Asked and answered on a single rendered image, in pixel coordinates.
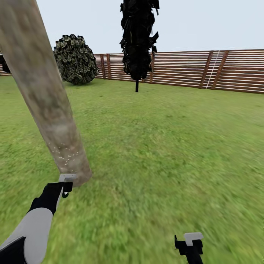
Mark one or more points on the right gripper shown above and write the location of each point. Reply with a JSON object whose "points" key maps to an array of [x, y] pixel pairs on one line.
{"points": [[187, 250]]}

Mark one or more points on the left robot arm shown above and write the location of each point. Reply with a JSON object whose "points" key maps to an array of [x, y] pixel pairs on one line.
{"points": [[28, 242]]}

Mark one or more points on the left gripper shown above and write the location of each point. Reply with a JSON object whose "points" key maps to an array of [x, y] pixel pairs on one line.
{"points": [[67, 186]]}

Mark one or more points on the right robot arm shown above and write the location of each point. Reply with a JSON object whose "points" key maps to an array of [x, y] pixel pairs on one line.
{"points": [[191, 247]]}

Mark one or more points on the bush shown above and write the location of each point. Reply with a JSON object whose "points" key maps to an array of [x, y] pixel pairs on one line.
{"points": [[76, 61]]}

